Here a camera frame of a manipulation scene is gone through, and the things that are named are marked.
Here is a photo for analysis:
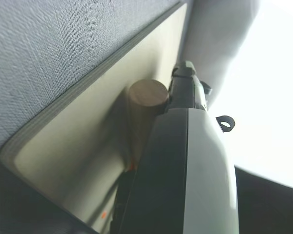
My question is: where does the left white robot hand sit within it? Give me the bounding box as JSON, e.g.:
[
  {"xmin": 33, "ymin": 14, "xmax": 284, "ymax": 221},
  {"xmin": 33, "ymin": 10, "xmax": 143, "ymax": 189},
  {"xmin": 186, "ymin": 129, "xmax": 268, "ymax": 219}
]
[{"xmin": 109, "ymin": 60, "xmax": 240, "ymax": 234}]

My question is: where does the wooden rolling pin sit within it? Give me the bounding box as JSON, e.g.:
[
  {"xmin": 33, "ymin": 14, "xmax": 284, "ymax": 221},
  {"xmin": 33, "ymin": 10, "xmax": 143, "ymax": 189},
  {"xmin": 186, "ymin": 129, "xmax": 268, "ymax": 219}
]
[{"xmin": 126, "ymin": 78, "xmax": 169, "ymax": 171}]

